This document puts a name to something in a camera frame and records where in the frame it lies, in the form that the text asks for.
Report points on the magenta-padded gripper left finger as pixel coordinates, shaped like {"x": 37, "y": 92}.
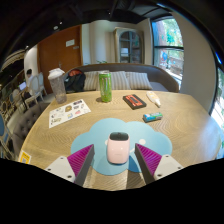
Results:
{"x": 61, "y": 167}

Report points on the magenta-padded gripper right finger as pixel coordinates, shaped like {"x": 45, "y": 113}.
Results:
{"x": 166, "y": 165}

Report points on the pink computer mouse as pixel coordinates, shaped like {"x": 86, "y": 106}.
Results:
{"x": 118, "y": 150}

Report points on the blue cloud-shaped mouse pad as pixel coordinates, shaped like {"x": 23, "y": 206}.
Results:
{"x": 100, "y": 133}

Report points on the yellow code card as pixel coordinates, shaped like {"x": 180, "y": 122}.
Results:
{"x": 24, "y": 157}

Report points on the small blue packet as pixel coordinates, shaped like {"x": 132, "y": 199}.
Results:
{"x": 152, "y": 117}

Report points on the white sticker sheet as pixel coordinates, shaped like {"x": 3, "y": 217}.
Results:
{"x": 68, "y": 113}

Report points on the white tube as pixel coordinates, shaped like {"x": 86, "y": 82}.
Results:
{"x": 153, "y": 98}

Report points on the group of blue-backed chairs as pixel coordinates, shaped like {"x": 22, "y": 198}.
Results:
{"x": 5, "y": 130}

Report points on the black and red box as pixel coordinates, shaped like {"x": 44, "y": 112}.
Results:
{"x": 134, "y": 101}

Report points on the clear plastic shaker bottle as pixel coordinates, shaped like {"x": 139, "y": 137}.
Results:
{"x": 58, "y": 88}

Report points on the white dining chair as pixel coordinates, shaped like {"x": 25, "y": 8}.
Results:
{"x": 38, "y": 88}

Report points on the black backpack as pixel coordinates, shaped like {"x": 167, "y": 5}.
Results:
{"x": 75, "y": 81}

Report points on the brown curved bench sofa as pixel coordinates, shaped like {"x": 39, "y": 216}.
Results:
{"x": 163, "y": 78}

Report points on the striped cushion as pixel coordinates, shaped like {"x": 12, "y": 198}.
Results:
{"x": 140, "y": 80}
{"x": 91, "y": 80}
{"x": 119, "y": 80}

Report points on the open laptop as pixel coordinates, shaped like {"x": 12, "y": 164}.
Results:
{"x": 22, "y": 86}

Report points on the green drink can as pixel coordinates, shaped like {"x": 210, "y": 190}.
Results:
{"x": 105, "y": 86}

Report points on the person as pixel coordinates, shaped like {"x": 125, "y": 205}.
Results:
{"x": 29, "y": 80}

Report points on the brown wooden door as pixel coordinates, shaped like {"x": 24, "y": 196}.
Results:
{"x": 60, "y": 56}

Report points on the dark-framed window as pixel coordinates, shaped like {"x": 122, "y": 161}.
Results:
{"x": 168, "y": 50}

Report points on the white door sign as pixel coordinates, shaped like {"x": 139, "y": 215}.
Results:
{"x": 70, "y": 43}

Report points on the arched glass cabinet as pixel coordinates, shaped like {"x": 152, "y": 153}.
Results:
{"x": 130, "y": 45}

